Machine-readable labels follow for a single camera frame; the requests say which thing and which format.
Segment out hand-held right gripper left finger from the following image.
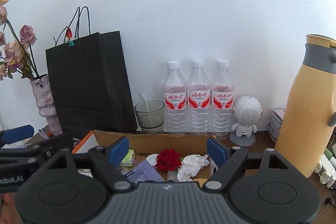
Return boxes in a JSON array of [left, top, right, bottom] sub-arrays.
[[54, 136, 132, 193]]

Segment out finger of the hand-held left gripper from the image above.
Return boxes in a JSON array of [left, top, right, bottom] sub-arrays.
[[0, 124, 34, 148], [0, 134, 74, 170]]

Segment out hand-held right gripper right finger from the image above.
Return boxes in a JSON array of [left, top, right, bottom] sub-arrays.
[[205, 137, 285, 190]]

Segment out green packet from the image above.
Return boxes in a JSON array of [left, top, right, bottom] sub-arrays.
[[119, 149, 135, 167]]

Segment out white tissue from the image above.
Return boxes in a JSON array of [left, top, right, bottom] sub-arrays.
[[176, 154, 210, 182]]

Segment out grey-blue linen pouch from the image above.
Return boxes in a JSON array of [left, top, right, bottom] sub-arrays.
[[129, 160, 164, 184]]

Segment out red cardboard box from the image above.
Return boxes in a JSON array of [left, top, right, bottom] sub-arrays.
[[72, 130, 219, 188]]

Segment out red artificial rose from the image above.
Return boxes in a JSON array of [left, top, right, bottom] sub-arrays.
[[155, 149, 184, 171]]

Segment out person's left hand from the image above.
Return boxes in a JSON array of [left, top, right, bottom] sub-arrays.
[[2, 193, 17, 217]]

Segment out mottled purple vase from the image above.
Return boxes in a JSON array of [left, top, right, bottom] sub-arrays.
[[29, 74, 63, 135]]

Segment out glass cup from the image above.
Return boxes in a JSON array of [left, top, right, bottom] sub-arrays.
[[134, 93, 166, 132]]

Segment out white robot speaker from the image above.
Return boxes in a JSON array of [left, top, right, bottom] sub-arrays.
[[230, 95, 263, 147]]

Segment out clear water bottle red label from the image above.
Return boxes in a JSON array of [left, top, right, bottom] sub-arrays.
[[210, 60, 235, 140], [187, 60, 211, 134], [164, 61, 188, 134]]

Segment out small stacked boxes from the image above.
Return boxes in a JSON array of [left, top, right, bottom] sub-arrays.
[[267, 109, 285, 143]]

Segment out black paper bag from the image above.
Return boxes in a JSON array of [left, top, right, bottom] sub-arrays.
[[45, 6, 139, 136]]

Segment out dried rose bouquet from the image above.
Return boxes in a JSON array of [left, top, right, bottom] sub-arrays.
[[0, 0, 40, 81]]

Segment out yellow thermos jug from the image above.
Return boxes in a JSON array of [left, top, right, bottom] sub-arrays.
[[274, 34, 336, 178]]

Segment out small white tubes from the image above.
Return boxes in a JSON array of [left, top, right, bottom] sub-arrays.
[[314, 145, 336, 189]]

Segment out red bud twig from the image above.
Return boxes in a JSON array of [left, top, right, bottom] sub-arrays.
[[54, 26, 73, 46]]

